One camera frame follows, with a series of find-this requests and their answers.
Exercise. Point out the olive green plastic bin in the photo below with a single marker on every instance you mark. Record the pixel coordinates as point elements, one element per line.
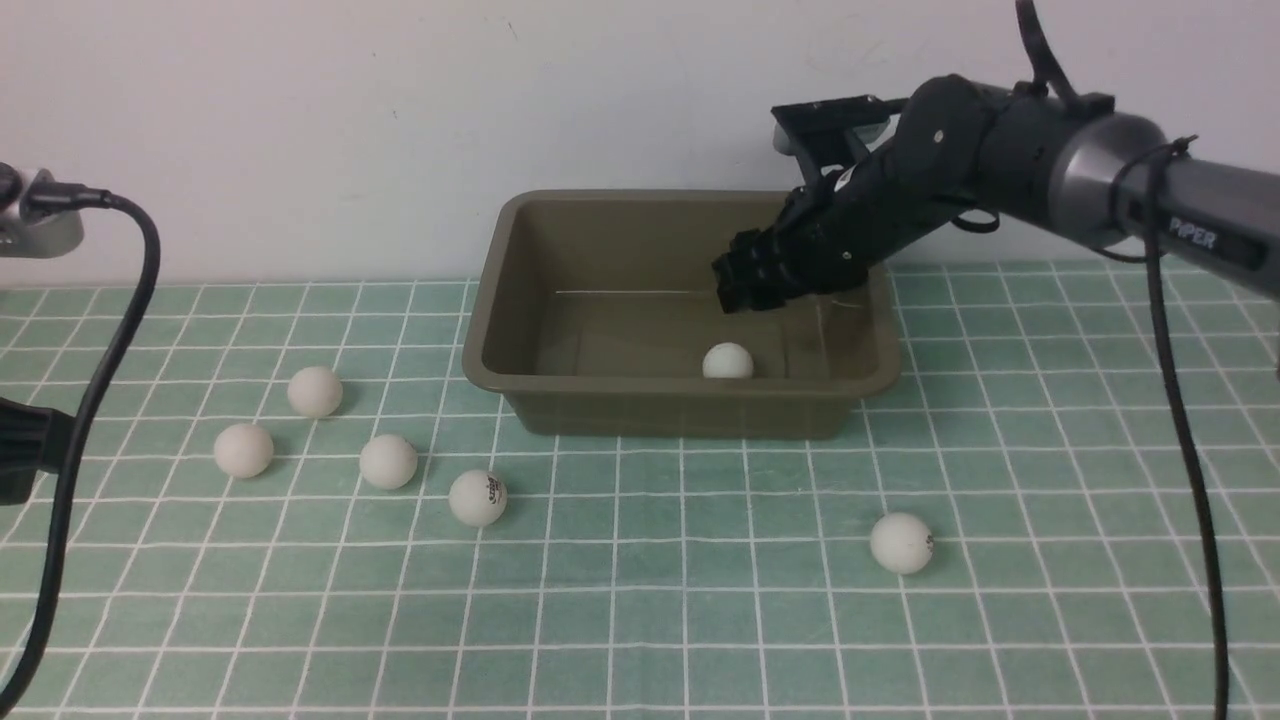
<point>596,307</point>

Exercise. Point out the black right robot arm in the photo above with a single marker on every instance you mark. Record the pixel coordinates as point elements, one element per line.
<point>1086,172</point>

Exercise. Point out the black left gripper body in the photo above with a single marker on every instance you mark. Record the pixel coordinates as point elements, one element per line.
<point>34,440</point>

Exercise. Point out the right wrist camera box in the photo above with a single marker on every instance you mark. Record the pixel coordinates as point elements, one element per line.
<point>831,133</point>

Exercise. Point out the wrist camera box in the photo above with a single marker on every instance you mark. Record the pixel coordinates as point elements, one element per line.
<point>41,216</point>
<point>831,133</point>

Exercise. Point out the white ping-pong ball with logo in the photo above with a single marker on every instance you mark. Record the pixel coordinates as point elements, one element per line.
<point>477,498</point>

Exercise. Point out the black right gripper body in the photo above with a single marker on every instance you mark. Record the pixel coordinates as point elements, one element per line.
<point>831,233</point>

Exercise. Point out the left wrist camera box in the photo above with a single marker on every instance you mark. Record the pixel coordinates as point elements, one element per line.
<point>41,216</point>

